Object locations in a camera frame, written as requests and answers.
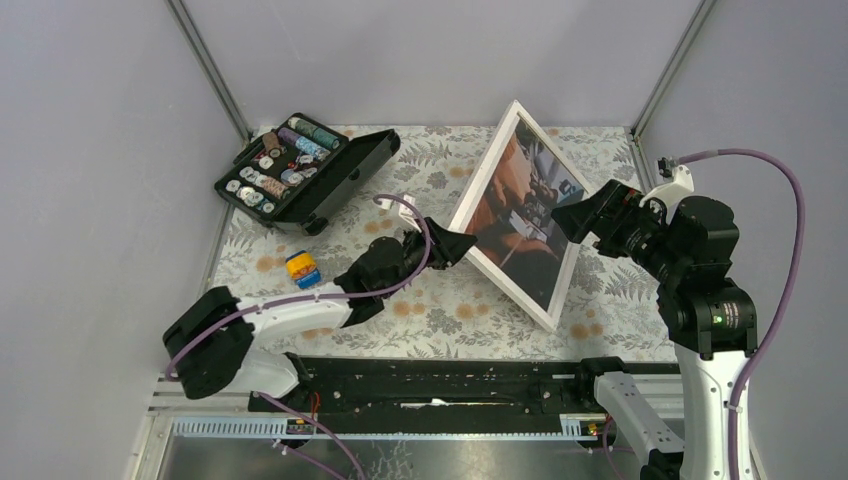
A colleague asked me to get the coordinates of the teal thread spool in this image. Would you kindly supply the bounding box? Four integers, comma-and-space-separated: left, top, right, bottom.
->
287, 117, 341, 150

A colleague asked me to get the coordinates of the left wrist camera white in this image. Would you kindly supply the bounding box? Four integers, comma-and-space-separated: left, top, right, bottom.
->
376, 194, 420, 231

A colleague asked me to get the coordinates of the black sewing kit case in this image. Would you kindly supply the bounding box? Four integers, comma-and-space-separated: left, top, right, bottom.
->
213, 112, 401, 236

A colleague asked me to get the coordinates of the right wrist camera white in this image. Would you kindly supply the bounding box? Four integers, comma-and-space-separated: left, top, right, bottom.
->
639, 157, 695, 208

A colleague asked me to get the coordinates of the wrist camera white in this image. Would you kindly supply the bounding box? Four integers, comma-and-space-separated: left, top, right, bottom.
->
639, 157, 695, 208
376, 194, 420, 231

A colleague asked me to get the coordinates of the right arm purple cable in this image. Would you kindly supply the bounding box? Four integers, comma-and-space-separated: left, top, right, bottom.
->
662, 148, 808, 480

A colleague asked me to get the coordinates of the yellow blue toy car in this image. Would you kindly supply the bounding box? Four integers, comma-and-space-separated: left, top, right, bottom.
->
285, 250, 322, 290

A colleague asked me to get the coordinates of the floral patterned table mat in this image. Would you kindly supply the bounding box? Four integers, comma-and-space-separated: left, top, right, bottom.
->
211, 126, 675, 362

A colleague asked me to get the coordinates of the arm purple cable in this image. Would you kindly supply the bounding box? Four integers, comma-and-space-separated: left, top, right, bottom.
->
164, 193, 435, 383
662, 148, 808, 480

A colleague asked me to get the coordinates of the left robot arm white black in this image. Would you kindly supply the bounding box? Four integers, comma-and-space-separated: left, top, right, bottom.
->
163, 217, 477, 411

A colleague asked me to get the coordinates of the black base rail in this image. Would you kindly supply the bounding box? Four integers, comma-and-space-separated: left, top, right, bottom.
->
279, 357, 628, 435

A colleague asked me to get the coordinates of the aluminium corner post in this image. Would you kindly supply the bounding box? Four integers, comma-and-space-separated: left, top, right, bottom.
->
165, 0, 253, 144
630, 0, 719, 142

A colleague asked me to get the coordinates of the photo print white back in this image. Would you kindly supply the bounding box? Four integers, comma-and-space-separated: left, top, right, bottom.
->
468, 120, 585, 308

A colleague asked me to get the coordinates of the wooden picture frame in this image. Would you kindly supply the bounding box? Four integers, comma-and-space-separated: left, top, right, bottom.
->
449, 100, 595, 331

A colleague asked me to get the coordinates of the grey slotted cable duct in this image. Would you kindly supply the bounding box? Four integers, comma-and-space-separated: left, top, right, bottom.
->
170, 415, 601, 443

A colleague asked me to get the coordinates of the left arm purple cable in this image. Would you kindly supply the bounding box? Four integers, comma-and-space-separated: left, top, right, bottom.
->
164, 193, 435, 383

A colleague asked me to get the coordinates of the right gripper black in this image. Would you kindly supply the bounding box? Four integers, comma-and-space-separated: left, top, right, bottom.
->
548, 176, 684, 280

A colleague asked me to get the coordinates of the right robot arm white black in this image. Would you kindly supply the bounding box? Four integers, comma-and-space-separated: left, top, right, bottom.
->
552, 179, 757, 479

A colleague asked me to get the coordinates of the brown thread spool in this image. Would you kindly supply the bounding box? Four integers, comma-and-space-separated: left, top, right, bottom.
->
261, 131, 285, 159

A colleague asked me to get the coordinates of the light blue thread spool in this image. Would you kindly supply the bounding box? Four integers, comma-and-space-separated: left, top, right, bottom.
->
295, 136, 330, 160

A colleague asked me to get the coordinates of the right aluminium corner post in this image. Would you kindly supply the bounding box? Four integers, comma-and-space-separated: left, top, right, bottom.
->
630, 0, 719, 142

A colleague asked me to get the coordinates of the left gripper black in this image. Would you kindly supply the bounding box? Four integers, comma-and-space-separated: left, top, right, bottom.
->
381, 218, 478, 299

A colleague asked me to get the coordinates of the purple thread spool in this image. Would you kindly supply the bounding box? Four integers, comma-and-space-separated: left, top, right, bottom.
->
277, 127, 306, 152

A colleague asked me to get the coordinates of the left aluminium corner post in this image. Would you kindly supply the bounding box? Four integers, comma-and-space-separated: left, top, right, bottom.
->
165, 0, 253, 144

